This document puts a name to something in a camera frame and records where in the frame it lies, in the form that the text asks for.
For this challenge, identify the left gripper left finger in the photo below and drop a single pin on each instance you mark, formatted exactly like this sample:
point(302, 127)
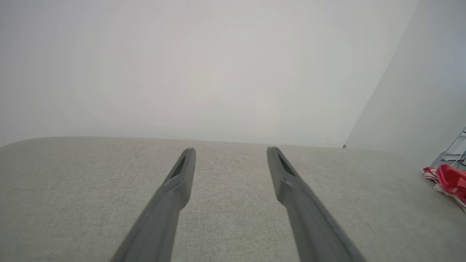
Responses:
point(164, 218)

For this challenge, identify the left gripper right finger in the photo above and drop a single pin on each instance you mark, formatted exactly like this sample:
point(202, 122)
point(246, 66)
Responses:
point(309, 225)

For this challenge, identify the red white-trimmed garment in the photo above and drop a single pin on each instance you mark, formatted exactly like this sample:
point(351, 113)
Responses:
point(451, 180)

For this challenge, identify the grey metal frame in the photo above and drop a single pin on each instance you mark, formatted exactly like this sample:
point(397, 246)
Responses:
point(455, 153)

